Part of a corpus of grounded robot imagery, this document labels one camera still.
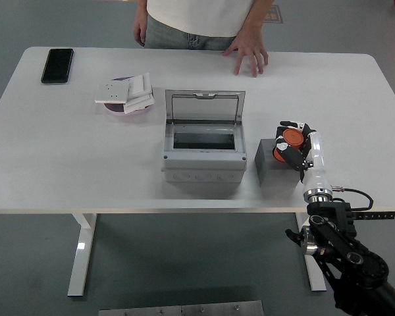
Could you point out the person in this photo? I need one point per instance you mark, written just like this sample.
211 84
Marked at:
197 23

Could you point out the grey plastic junction box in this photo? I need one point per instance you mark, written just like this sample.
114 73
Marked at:
204 172

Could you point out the person's right hand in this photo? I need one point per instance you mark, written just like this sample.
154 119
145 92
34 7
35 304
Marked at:
139 29

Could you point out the orange cylindrical battery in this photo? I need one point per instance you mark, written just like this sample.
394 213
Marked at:
293 138

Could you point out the white wall switch panel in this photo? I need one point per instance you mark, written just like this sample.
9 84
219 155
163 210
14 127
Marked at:
140 84
138 104

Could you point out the person's left hand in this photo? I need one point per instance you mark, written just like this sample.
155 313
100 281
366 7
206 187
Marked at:
248 46

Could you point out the white wall socket panel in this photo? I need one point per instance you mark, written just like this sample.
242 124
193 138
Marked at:
112 92

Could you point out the white table leg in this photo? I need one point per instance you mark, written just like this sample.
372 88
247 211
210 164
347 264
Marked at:
80 256
316 279

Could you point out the purple shallow bowl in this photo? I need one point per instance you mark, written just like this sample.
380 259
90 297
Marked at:
118 112

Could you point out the brown floor sign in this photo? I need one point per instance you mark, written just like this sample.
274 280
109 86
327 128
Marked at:
274 14

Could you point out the black table control panel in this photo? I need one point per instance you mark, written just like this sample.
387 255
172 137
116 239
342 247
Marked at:
378 216

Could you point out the black smartphone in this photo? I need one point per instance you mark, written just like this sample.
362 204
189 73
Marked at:
57 66

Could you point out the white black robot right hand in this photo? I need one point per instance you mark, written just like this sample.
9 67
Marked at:
316 164

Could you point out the grey block with round hole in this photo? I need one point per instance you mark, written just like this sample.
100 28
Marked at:
266 161

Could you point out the transparent hinged box lid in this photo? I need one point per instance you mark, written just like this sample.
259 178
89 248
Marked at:
204 105

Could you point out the person's right forearm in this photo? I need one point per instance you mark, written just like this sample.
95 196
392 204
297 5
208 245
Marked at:
141 8

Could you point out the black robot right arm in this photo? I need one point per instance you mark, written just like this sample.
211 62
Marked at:
339 237

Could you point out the person's left forearm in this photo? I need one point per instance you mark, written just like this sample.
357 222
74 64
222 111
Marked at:
257 14

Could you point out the grey metal plate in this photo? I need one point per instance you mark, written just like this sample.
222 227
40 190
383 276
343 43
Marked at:
181 309

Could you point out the grey box cover frame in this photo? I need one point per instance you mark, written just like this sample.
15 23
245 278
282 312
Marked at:
204 154

